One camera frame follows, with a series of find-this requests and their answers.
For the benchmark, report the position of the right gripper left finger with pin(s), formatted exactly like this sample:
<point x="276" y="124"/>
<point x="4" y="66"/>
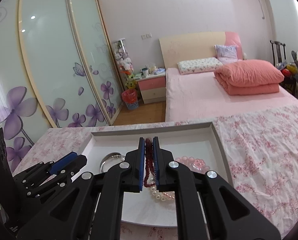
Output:
<point x="91" y="206"/>

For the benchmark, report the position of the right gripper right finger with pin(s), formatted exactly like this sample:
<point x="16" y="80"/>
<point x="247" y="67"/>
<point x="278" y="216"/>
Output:
<point x="207" y="206"/>

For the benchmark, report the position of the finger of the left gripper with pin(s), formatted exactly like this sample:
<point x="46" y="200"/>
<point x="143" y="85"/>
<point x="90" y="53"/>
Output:
<point x="72" y="163"/>

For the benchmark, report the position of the thin silver bangle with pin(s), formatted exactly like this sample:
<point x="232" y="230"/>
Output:
<point x="110" y="160"/>

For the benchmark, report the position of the pink floral tablecloth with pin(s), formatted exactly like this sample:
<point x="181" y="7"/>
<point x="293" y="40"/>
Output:
<point x="258" y="152"/>

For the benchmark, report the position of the red lined waste bin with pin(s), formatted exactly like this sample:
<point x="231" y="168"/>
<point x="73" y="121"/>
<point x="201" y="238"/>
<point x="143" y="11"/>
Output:
<point x="130" y="98"/>

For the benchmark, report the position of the floral sliding wardrobe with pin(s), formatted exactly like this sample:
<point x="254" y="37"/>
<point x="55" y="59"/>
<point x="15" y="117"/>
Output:
<point x="56" y="71"/>

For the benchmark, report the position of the pink bedside table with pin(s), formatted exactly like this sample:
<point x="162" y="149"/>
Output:
<point x="153" y="88"/>

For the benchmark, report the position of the bed with pink sheet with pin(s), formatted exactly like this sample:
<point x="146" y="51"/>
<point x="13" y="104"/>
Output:
<point x="200" y="96"/>

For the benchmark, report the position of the clear tube of plush toys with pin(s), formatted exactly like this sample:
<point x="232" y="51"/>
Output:
<point x="124" y="63"/>

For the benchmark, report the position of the white mug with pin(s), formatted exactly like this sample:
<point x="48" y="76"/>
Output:
<point x="145" y="72"/>

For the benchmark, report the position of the folded salmon duvet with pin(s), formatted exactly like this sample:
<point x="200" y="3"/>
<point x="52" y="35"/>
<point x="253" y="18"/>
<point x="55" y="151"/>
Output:
<point x="249" y="77"/>

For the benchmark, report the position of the floral white pillow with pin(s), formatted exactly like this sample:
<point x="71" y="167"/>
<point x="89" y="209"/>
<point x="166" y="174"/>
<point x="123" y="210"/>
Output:
<point x="198" y="66"/>

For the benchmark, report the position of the lilac small pillow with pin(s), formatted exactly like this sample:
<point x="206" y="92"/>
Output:
<point x="226" y="54"/>

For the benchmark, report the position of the beige and pink headboard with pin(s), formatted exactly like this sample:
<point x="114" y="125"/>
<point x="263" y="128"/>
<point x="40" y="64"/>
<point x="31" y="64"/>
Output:
<point x="196" y="46"/>

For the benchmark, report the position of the dark wooden chair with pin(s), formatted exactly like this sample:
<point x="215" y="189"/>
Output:
<point x="278" y="52"/>

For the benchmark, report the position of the white wall socket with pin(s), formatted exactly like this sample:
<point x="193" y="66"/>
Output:
<point x="146" y="36"/>

